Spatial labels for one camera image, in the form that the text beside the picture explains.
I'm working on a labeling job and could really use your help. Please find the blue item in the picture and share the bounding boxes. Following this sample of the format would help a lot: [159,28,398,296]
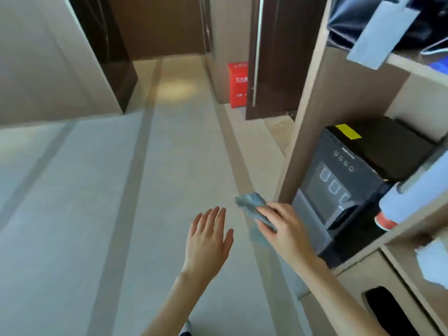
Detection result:
[426,55,448,75]

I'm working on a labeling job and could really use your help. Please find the person's right forearm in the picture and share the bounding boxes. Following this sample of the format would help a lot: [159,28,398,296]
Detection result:
[297,258,390,336]

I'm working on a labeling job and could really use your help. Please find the black countertop appliance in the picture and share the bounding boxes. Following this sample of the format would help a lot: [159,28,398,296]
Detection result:
[291,116,437,270]

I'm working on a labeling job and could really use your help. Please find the beige wooden shelf cabinet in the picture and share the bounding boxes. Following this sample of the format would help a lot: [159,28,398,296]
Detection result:
[274,0,448,336]

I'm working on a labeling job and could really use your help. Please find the person's right hand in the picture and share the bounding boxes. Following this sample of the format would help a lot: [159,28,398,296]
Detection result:
[255,202,328,274]

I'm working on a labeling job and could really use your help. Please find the white crumpled paper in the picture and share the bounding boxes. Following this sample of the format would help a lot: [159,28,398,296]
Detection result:
[414,237,448,289]

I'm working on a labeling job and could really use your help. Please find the white bottle with red cap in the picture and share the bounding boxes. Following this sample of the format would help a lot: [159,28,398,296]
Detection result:
[374,150,448,231]

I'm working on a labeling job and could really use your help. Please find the white paper tag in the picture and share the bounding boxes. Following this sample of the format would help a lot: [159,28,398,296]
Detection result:
[346,0,421,70]

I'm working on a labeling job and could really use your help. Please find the grey cleaning cloth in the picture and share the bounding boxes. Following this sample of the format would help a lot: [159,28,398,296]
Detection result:
[234,192,278,247]

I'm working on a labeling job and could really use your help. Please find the dark brown door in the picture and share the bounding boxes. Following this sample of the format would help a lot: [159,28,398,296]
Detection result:
[245,0,330,121]

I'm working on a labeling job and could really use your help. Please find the red fire equipment box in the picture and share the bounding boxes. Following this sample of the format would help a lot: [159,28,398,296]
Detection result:
[228,62,249,109]

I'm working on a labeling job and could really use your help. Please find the long silver door handle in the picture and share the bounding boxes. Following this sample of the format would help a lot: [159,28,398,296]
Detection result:
[252,0,264,107]

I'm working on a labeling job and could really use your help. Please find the black bag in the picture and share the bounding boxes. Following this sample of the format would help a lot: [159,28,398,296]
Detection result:
[327,0,448,56]

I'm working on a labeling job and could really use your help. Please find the person's left hand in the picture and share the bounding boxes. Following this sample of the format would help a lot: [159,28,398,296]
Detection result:
[182,206,234,277]

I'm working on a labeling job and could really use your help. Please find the person's left forearm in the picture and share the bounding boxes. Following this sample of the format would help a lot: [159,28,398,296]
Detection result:
[141,270,211,336]

